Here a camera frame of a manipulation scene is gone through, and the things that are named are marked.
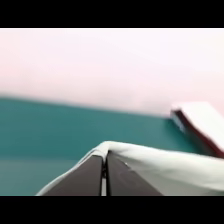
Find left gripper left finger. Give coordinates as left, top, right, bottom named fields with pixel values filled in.
left=42, top=154, right=104, bottom=197

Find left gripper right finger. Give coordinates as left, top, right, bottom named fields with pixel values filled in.
left=106, top=150, right=163, bottom=197

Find white T-shirt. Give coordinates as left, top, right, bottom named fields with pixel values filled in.
left=35, top=140, right=224, bottom=197

